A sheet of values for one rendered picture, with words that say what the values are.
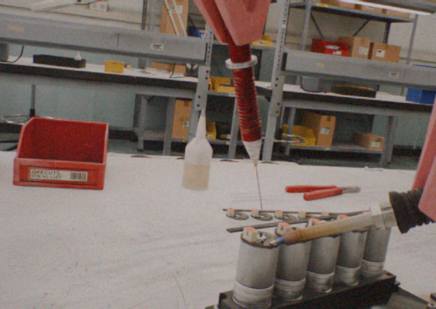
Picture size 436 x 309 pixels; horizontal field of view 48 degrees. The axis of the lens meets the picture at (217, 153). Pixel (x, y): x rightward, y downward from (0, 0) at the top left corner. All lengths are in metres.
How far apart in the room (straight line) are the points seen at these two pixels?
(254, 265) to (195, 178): 0.32
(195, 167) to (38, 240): 0.24
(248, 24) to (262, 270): 0.15
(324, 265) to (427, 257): 0.20
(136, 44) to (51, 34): 0.40
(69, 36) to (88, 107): 2.23
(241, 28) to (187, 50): 2.39
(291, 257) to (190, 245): 0.15
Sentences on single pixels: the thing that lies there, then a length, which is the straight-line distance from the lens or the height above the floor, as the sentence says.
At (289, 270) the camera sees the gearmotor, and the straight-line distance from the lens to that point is 0.33.
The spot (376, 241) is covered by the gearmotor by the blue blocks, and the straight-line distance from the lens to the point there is 0.38.
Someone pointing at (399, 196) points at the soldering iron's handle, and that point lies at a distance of 0.29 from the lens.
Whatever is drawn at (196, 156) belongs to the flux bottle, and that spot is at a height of 0.79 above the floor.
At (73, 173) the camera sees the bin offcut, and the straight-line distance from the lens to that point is 0.58.
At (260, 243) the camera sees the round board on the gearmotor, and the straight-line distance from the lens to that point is 0.30.
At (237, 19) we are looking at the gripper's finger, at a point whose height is 0.94.
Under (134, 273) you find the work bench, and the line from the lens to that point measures 0.39.
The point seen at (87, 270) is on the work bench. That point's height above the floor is 0.75.
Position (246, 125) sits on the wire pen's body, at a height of 0.89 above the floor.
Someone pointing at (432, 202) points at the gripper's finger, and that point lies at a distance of 0.29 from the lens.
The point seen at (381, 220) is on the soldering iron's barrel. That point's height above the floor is 0.84.
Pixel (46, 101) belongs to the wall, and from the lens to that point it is 4.71.
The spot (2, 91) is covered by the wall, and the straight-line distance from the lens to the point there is 4.73.
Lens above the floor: 0.92
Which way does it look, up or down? 12 degrees down
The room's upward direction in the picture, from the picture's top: 7 degrees clockwise
